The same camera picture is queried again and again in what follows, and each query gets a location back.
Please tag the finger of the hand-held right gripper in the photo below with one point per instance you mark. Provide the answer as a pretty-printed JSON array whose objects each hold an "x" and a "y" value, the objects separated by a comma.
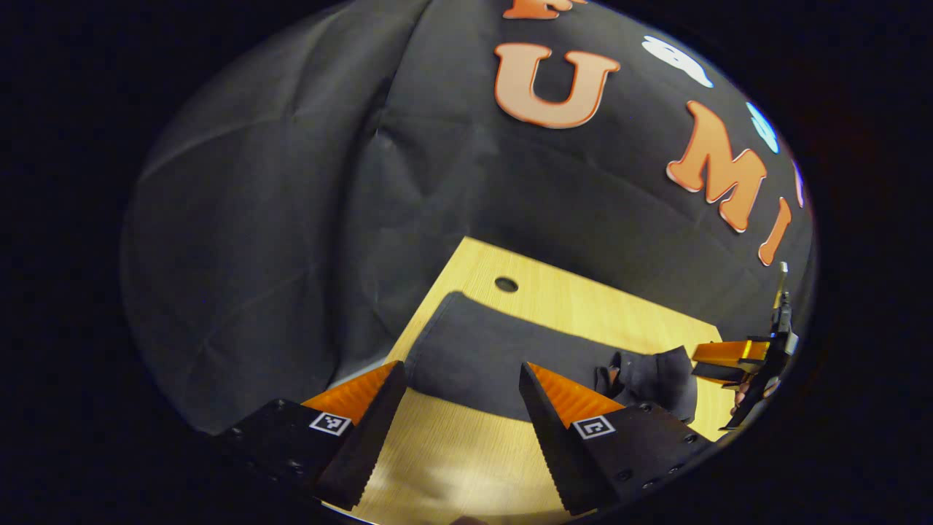
[
  {"x": 721, "y": 373},
  {"x": 729, "y": 353}
]

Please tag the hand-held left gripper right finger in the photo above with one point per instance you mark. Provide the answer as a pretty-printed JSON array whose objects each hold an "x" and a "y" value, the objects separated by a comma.
[{"x": 561, "y": 456}]

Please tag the black backdrop cloth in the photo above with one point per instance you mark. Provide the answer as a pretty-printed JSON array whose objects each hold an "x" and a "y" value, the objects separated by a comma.
[{"x": 291, "y": 219}]

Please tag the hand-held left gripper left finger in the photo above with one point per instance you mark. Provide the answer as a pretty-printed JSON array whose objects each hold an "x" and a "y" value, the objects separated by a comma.
[{"x": 364, "y": 448}]

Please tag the dark jeans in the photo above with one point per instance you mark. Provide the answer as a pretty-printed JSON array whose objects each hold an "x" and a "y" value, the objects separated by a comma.
[{"x": 496, "y": 350}]

